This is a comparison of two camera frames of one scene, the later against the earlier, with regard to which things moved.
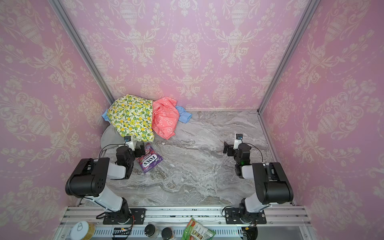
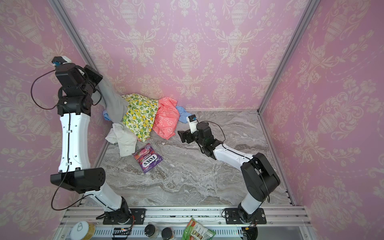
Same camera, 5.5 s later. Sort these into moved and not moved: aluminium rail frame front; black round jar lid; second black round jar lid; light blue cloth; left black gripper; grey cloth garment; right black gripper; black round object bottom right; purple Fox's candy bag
Moved: left black gripper; right black gripper; grey cloth garment
Not moved: black round jar lid; black round object bottom right; aluminium rail frame front; second black round jar lid; light blue cloth; purple Fox's candy bag
